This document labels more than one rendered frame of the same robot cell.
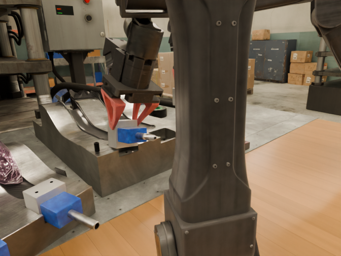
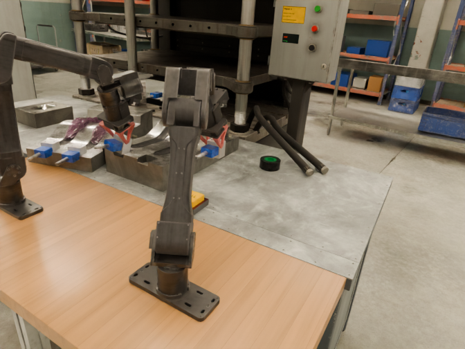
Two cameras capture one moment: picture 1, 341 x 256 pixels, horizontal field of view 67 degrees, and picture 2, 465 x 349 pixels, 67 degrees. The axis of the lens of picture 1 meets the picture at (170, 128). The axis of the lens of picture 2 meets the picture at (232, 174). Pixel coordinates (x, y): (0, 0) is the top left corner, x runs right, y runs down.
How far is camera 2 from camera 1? 1.19 m
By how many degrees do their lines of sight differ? 64
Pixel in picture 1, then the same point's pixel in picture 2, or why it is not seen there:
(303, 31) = not seen: outside the picture
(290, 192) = (112, 230)
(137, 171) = (123, 170)
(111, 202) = (101, 174)
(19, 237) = (57, 156)
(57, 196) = (75, 151)
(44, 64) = (239, 86)
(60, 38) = (279, 65)
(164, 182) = (124, 185)
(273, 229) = (70, 219)
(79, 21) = (302, 50)
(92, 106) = not seen: hidden behind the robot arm
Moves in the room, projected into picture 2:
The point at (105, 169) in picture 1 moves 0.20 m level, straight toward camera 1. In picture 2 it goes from (107, 157) to (43, 167)
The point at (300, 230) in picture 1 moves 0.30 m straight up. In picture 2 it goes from (68, 228) to (50, 118)
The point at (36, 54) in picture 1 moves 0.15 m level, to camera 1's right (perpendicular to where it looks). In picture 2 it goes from (239, 77) to (251, 82)
